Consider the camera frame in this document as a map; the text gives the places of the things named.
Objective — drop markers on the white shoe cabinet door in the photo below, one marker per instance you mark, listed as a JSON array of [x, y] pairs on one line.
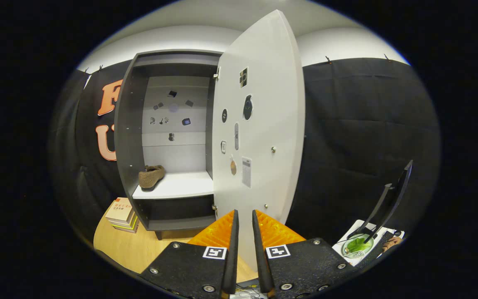
[[264, 124]]

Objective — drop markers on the white side table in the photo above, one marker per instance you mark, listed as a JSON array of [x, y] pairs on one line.
[[347, 257]]

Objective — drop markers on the black metal stand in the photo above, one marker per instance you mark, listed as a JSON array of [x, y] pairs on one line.
[[401, 187]]

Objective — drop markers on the green glass bowl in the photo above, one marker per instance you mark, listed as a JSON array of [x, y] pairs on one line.
[[357, 246]]

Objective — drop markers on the black backdrop cloth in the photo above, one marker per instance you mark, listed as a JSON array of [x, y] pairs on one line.
[[367, 145]]

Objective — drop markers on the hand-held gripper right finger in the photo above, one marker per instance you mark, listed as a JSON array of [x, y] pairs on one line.
[[259, 265]]

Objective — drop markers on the grey shoe cabinet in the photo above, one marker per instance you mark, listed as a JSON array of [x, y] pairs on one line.
[[129, 145]]

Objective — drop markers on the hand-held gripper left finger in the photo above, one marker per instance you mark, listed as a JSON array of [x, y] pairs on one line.
[[232, 265]]

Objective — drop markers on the brown fuzzy shoe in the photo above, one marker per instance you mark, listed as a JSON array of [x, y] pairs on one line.
[[149, 176]]

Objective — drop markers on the beige orange cover book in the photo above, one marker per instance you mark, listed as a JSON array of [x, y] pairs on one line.
[[119, 209]]

